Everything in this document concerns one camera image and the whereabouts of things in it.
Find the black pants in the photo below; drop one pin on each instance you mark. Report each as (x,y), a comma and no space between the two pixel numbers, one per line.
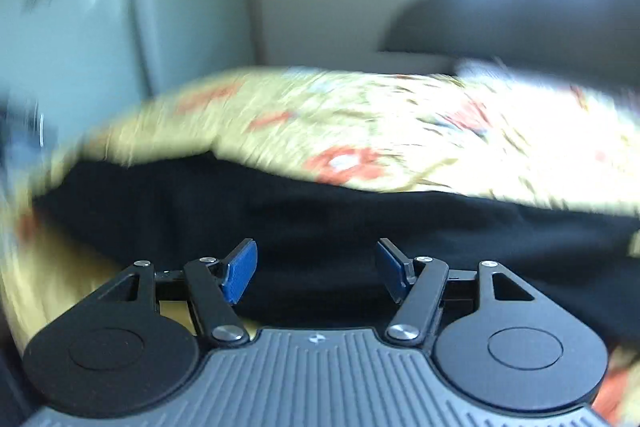
(320,232)

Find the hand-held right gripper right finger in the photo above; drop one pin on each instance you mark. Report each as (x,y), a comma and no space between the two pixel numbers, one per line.
(392,272)

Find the yellow carrot-print blanket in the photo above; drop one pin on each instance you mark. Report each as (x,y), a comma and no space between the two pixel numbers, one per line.
(380,127)

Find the grey scalloped headboard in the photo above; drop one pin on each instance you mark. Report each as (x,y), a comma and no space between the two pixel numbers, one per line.
(525,7)

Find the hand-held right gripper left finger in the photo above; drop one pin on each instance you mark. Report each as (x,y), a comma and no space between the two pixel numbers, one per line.
(241,271)

